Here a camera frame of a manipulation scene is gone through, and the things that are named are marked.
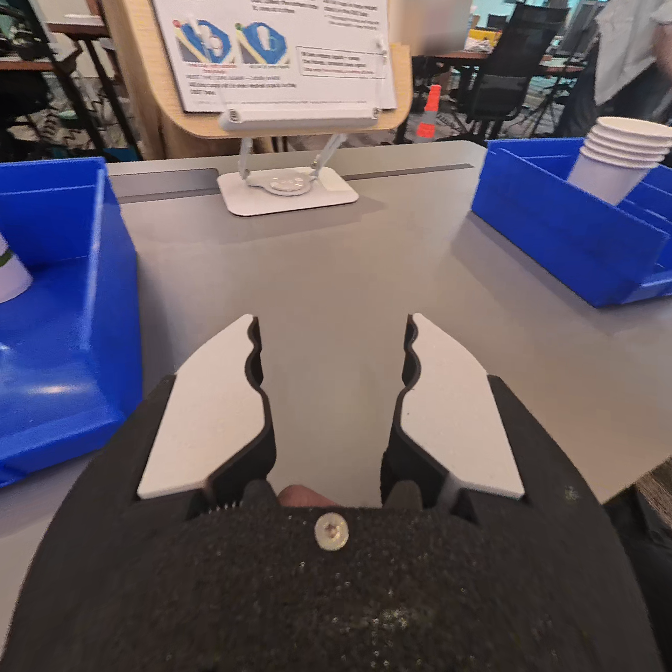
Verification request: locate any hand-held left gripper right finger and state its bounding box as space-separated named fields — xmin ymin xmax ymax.
xmin=380 ymin=313 xmax=526 ymax=510

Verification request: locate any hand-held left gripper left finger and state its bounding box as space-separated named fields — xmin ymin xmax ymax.
xmin=136 ymin=314 xmax=277 ymax=508

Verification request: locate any blue plastic bin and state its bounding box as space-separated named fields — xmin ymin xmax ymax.
xmin=0 ymin=156 xmax=144 ymax=490
xmin=471 ymin=138 xmax=672 ymax=309

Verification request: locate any white paper cup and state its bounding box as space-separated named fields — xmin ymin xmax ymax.
xmin=0 ymin=230 xmax=34 ymax=305

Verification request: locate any stack of nested paper cups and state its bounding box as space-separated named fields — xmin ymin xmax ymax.
xmin=567 ymin=116 xmax=672 ymax=207

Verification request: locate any person's left hand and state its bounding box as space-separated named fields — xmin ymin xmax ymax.
xmin=277 ymin=484 xmax=340 ymax=508

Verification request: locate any orange traffic cone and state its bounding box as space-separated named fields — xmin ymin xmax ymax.
xmin=416 ymin=84 xmax=445 ymax=144

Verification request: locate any black office chair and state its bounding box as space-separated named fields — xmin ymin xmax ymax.
xmin=462 ymin=2 xmax=572 ymax=138

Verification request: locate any printed instruction sheet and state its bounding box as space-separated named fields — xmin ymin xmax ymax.
xmin=151 ymin=0 xmax=398 ymax=114

